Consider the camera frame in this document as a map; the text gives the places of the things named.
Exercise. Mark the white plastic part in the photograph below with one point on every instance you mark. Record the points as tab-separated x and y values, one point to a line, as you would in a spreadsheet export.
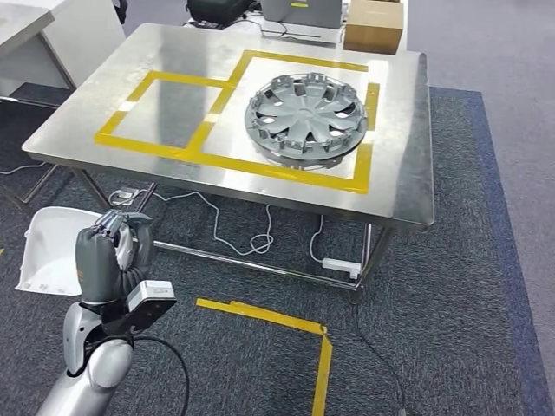
47	252

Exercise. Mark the white power strip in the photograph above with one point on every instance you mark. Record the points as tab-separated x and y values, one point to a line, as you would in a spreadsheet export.
342	267

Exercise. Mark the dark grey floor mat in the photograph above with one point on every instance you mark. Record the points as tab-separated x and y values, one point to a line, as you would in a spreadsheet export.
433	316

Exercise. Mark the white desk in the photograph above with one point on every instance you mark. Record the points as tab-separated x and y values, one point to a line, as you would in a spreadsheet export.
82	40

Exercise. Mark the grey plastic wheel hubcap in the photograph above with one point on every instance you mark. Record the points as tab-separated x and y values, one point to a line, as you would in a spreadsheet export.
303	115

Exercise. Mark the white table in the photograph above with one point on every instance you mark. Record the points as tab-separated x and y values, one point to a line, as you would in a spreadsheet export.
329	35

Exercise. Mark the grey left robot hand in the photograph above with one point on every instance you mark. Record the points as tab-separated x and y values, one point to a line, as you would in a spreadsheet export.
97	264

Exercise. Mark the brown cardboard box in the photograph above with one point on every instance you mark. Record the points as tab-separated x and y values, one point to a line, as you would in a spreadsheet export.
373	29

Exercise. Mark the stainless steel workbench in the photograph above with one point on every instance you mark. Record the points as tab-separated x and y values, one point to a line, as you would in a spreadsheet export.
173	115

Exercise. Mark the white power adapter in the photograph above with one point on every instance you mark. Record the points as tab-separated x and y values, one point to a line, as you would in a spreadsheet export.
127	195

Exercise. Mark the yellow floor tape marking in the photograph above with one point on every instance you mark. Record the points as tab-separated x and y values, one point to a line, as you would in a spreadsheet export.
323	373

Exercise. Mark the black bag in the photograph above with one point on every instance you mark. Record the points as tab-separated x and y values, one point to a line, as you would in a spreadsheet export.
217	10

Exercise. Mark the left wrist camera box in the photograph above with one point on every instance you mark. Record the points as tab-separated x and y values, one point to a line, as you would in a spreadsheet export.
152	293

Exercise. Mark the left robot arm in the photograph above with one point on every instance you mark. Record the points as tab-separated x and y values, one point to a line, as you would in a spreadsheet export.
95	367

